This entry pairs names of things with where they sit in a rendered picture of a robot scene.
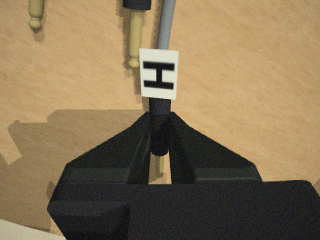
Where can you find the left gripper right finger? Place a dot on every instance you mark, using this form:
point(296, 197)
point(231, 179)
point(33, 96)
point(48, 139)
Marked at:
point(204, 160)

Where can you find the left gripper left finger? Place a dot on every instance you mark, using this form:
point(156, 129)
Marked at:
point(116, 159)

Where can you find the black jack plug with white tag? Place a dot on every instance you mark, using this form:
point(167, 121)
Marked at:
point(158, 69)

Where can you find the grey cable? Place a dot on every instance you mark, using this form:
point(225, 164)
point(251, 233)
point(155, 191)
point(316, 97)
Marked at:
point(165, 25)

